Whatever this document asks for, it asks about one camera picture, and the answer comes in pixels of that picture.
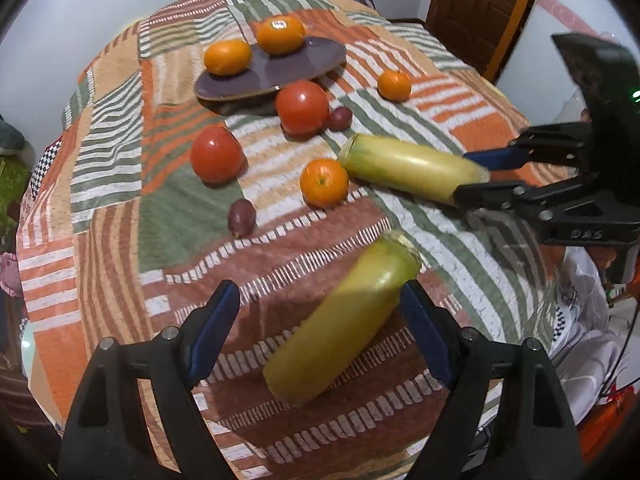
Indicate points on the purple passion fruit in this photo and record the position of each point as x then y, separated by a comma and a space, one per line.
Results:
340, 118
241, 217

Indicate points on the white printed cloth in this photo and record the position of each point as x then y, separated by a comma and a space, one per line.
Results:
585, 355

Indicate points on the large orange with sticker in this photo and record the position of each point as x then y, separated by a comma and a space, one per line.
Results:
281, 35

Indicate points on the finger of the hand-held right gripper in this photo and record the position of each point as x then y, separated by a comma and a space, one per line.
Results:
492, 159
500, 199

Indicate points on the grey plush toy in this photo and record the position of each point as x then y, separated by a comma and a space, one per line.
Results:
10, 135

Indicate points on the brown wooden bowl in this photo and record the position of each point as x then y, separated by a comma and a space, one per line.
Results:
295, 67

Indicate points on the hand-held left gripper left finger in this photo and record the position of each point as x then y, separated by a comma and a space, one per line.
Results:
215, 332

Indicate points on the striped patchwork blanket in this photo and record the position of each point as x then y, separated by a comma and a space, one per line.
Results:
165, 240

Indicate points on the small orange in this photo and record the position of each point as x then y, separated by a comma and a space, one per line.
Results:
394, 86

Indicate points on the checkered floral quilt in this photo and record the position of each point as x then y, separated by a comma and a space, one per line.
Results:
42, 170

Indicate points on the red tomato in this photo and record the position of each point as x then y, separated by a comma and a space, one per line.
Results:
217, 155
302, 107

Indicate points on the brown wooden door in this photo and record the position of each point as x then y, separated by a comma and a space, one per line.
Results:
480, 10

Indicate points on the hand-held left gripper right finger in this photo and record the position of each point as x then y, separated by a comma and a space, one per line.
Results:
425, 332

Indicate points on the yellow-green corn cob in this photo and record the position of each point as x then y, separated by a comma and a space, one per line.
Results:
405, 167
345, 320

